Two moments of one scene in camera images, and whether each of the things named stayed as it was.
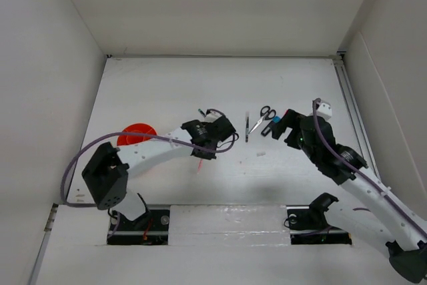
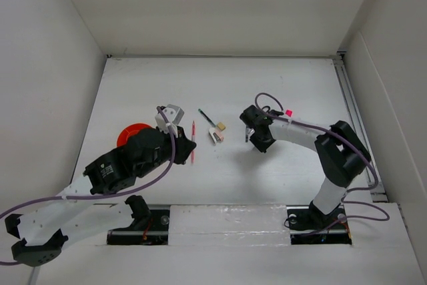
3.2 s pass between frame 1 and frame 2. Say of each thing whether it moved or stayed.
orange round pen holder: stayed
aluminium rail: stayed
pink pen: moved
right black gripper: moved
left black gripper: moved
